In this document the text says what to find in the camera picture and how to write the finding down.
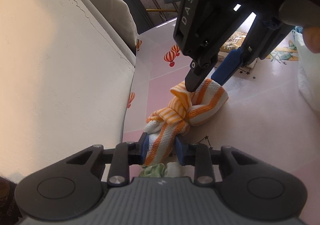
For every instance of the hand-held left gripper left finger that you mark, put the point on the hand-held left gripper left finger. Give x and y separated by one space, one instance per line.
144 147

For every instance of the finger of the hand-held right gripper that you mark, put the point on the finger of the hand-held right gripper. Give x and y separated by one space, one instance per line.
195 80
227 67

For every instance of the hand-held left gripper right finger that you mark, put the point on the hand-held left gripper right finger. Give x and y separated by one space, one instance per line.
179 151

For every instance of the orange striped towel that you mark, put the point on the orange striped towel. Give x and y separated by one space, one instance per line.
200 110

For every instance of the person's right hand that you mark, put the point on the person's right hand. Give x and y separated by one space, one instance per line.
312 40

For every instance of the white plastic bottle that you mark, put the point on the white plastic bottle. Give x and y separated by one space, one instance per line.
173 170

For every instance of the green scrunchie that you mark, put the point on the green scrunchie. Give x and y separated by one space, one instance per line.
152 171

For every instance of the gold tissue pack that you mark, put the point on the gold tissue pack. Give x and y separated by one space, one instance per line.
232 40

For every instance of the yellow pole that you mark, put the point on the yellow pole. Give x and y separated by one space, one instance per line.
160 10

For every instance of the white plastic bag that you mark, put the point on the white plastic bag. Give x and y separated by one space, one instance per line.
310 85

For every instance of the dark printed bag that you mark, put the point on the dark printed bag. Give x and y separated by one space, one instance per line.
6 202

